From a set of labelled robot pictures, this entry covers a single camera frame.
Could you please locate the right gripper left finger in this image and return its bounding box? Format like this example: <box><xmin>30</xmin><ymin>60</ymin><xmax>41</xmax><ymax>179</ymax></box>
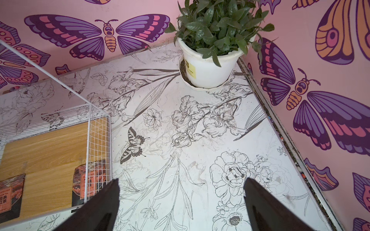
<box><xmin>55</xmin><ymin>179</ymin><xmax>120</xmax><ymax>231</ymax></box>

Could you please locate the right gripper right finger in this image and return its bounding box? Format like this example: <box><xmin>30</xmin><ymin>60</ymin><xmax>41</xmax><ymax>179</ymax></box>
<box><xmin>243</xmin><ymin>178</ymin><xmax>313</xmax><ymax>231</ymax></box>

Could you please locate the red tea bag bottom right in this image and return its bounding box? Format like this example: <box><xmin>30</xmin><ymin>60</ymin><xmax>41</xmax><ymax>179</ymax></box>
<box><xmin>72</xmin><ymin>159</ymin><xmax>107</xmax><ymax>207</ymax></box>

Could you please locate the red tea bag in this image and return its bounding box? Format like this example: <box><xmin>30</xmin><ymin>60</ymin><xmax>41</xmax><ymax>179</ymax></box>
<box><xmin>1</xmin><ymin>174</ymin><xmax>26</xmax><ymax>223</ymax></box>
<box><xmin>72</xmin><ymin>159</ymin><xmax>107</xmax><ymax>207</ymax></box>

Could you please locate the bottom wooden shelf board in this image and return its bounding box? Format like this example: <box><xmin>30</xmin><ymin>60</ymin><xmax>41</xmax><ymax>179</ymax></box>
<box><xmin>0</xmin><ymin>116</ymin><xmax>110</xmax><ymax>224</ymax></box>

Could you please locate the red tea bag bottom left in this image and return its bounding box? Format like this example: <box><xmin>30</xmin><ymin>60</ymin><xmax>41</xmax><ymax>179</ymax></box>
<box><xmin>1</xmin><ymin>174</ymin><xmax>26</xmax><ymax>223</ymax></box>

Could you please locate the green potted plant white pot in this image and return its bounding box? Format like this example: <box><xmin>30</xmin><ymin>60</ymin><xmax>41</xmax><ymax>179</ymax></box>
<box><xmin>165</xmin><ymin>0</ymin><xmax>275</xmax><ymax>89</ymax></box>

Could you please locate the white wire shelf rack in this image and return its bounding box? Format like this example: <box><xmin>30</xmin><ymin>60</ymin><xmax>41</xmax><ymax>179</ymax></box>
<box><xmin>0</xmin><ymin>40</ymin><xmax>113</xmax><ymax>229</ymax></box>

